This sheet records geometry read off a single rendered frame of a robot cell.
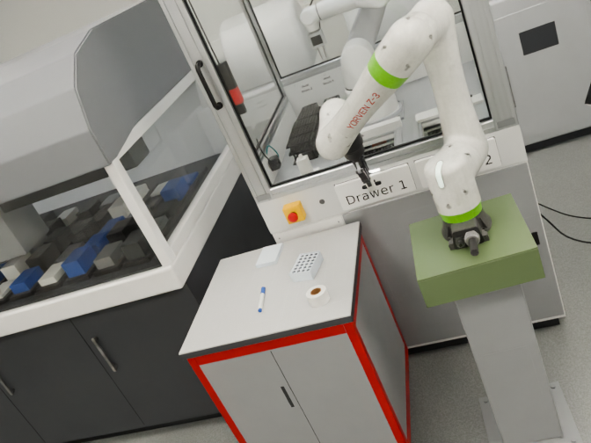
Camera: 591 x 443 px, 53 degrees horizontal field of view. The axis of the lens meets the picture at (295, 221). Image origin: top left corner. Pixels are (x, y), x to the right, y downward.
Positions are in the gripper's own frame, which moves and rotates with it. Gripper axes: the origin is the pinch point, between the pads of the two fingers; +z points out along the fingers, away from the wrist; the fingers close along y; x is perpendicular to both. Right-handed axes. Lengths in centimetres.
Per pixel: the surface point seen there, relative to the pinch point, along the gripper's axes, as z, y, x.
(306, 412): 33, 67, -40
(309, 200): 5.0, -5.7, -26.3
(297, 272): 3.7, 28.6, -30.6
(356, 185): 3.1, -4.5, -6.0
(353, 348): 11, 59, -14
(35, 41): 25, -326, -301
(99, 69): -65, -31, -80
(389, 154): -3.4, -8.5, 9.2
